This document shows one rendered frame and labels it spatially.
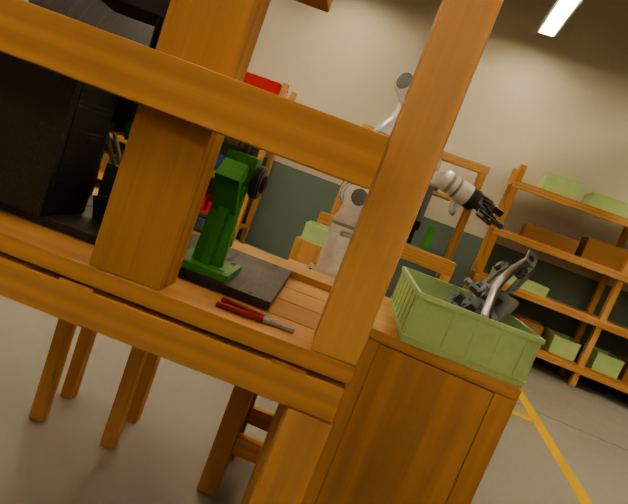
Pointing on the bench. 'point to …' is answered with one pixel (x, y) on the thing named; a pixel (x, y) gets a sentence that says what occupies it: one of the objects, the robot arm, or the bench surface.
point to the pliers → (251, 314)
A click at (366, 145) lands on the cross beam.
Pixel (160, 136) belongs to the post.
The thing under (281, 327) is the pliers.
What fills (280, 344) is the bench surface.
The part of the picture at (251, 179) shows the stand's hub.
